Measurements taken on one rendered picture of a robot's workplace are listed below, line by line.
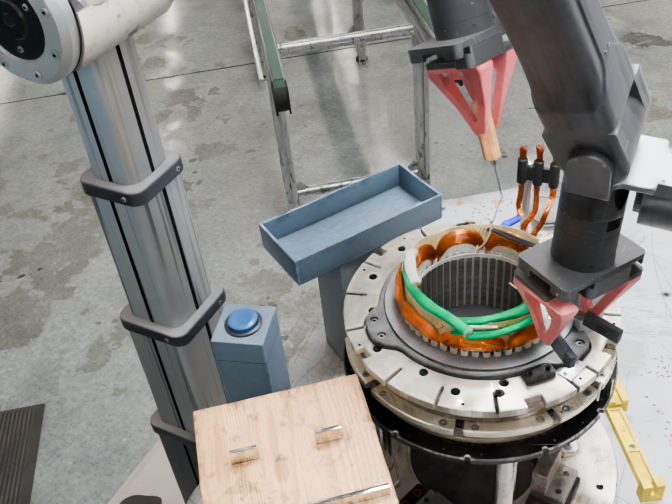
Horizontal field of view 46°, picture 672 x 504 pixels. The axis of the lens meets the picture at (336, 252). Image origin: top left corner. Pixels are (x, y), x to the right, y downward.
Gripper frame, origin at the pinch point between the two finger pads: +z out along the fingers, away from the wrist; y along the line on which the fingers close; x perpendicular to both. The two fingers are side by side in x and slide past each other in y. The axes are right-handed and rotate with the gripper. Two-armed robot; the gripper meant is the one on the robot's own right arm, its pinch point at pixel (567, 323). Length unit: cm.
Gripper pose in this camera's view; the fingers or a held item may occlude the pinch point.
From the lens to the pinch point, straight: 82.4
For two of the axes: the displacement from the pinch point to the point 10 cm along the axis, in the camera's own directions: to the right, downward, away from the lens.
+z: 0.4, 7.7, 6.3
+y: 8.5, -3.6, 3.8
